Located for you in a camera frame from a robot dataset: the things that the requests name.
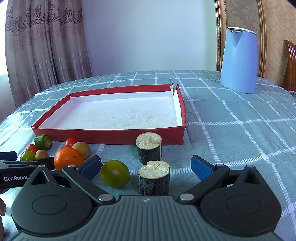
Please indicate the patterned pink curtain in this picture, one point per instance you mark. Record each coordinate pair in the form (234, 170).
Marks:
(45, 45)

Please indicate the large yellow-brown fruit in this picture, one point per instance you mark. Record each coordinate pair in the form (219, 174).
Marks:
(83, 148)

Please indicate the red cherry tomato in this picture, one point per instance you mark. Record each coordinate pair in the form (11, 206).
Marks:
(32, 148)
(70, 142)

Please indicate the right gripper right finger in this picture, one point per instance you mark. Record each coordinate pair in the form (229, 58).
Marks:
(211, 178)

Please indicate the operator hand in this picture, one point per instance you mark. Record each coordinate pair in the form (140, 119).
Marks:
(2, 213)

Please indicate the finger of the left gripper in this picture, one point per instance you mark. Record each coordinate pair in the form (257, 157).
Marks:
(8, 156)
(48, 162)

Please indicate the small brown fruit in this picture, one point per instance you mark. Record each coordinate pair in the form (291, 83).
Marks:
(41, 154)

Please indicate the cut green cucumber piece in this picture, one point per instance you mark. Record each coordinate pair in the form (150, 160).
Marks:
(43, 142)

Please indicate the dark cylinder piece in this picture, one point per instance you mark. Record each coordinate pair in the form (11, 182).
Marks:
(149, 147)
(154, 178)

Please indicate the red shallow cardboard box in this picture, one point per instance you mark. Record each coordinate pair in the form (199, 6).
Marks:
(117, 116)

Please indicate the large green tomato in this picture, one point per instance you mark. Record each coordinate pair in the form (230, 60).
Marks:
(115, 173)

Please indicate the orange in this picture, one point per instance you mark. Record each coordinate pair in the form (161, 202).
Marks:
(67, 156)

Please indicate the wooden chair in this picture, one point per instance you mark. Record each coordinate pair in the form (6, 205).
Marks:
(290, 73)

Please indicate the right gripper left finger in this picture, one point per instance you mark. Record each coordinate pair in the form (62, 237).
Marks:
(82, 177)

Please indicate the gold upholstered headboard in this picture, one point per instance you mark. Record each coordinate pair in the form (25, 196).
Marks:
(272, 21)

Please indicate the light blue kettle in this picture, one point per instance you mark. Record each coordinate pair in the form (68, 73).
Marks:
(240, 60)

